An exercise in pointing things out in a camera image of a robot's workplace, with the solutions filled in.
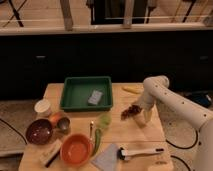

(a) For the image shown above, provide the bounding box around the small metal cup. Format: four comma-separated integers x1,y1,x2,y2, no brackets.
57,117,70,132

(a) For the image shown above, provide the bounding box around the orange carrot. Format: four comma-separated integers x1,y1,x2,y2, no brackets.
49,112,62,127

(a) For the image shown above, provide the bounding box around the light green cup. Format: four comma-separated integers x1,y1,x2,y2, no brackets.
99,114,111,130

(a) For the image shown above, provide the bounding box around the yellow banana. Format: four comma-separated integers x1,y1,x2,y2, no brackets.
122,86,142,94

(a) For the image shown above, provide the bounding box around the black power cable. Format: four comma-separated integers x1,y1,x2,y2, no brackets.
165,129,200,171

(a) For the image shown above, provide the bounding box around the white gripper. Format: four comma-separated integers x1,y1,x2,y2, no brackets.
135,93,155,123

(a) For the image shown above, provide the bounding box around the grey blue cloth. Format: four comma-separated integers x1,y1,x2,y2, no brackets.
91,144,118,171

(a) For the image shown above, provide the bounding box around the green plastic tray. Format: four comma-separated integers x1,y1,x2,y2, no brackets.
60,76,113,112

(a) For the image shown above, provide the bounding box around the grey sponge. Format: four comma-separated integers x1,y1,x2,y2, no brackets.
88,90,103,105

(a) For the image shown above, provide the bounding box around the black cable at left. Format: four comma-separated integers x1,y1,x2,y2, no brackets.
0,118,28,146

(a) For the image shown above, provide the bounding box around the dark purple bowl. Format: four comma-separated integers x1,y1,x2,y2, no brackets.
25,119,53,145

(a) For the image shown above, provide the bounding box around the white black handled brush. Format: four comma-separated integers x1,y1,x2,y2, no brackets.
117,148,164,161

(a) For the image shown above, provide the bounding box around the wooden block eraser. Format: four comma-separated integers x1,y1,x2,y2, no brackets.
39,139,62,167

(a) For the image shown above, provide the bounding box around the green handled spoon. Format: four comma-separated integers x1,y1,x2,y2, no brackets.
90,121,102,156

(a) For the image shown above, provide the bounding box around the dark red grape bunch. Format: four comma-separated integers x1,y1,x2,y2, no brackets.
121,105,141,120

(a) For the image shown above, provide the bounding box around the orange red bowl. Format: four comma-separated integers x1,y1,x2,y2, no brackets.
60,134,93,168

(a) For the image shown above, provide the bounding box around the white cup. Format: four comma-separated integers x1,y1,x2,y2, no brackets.
34,99,51,117

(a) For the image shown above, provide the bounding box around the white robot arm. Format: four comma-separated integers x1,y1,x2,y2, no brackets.
134,75,213,171

